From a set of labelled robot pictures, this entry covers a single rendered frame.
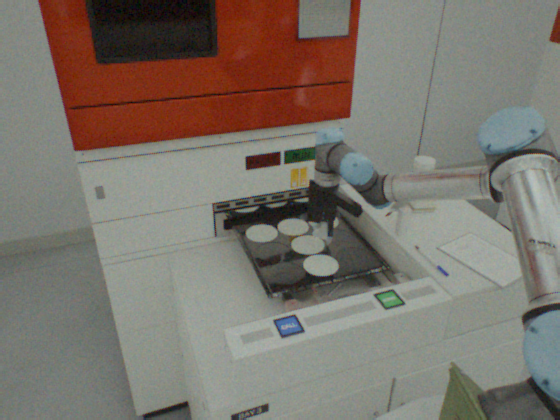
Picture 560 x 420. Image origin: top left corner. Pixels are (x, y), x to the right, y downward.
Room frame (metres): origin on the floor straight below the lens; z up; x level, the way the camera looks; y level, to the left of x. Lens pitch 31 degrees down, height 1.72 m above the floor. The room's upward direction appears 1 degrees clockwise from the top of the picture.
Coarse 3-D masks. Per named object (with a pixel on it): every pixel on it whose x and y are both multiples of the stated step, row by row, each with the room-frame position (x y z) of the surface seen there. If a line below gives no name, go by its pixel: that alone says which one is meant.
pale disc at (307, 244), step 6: (294, 240) 1.20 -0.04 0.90; (300, 240) 1.20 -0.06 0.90; (306, 240) 1.20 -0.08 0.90; (312, 240) 1.20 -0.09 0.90; (318, 240) 1.20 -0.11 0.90; (294, 246) 1.16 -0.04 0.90; (300, 246) 1.16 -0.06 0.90; (306, 246) 1.16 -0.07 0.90; (312, 246) 1.16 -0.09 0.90; (318, 246) 1.16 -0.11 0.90; (300, 252) 1.13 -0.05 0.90; (306, 252) 1.13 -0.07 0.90; (312, 252) 1.13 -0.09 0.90
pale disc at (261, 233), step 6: (252, 228) 1.26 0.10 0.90; (258, 228) 1.26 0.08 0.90; (264, 228) 1.26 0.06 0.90; (270, 228) 1.26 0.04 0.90; (246, 234) 1.23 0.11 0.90; (252, 234) 1.23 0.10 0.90; (258, 234) 1.23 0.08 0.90; (264, 234) 1.23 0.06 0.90; (270, 234) 1.23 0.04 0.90; (276, 234) 1.23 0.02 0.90; (258, 240) 1.19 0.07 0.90; (264, 240) 1.19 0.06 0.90
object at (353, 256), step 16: (256, 224) 1.29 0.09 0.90; (272, 224) 1.29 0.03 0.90; (272, 240) 1.19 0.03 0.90; (288, 240) 1.20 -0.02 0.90; (336, 240) 1.20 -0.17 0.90; (352, 240) 1.20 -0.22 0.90; (256, 256) 1.11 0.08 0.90; (272, 256) 1.11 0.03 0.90; (288, 256) 1.11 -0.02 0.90; (304, 256) 1.11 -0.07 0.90; (336, 256) 1.12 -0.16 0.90; (352, 256) 1.12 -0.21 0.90; (368, 256) 1.12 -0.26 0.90; (272, 272) 1.04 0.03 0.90; (288, 272) 1.04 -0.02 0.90; (304, 272) 1.04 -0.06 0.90; (336, 272) 1.04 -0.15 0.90; (352, 272) 1.04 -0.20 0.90; (272, 288) 0.97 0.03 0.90; (288, 288) 0.97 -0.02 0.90
